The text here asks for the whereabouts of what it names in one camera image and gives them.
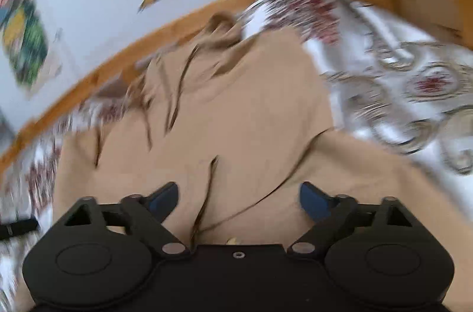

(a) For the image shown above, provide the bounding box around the beige garment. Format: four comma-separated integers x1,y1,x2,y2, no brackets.
11,12,473,312

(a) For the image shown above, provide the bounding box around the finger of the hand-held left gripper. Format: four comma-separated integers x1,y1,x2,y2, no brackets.
0,217,40,242

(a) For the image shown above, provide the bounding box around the white patterned blanket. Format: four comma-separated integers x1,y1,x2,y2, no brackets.
0,0,473,312

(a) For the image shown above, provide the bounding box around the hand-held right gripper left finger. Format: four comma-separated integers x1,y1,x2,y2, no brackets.
64,181,191,259

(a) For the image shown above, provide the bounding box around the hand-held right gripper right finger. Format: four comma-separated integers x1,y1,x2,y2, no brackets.
286,181,413,258

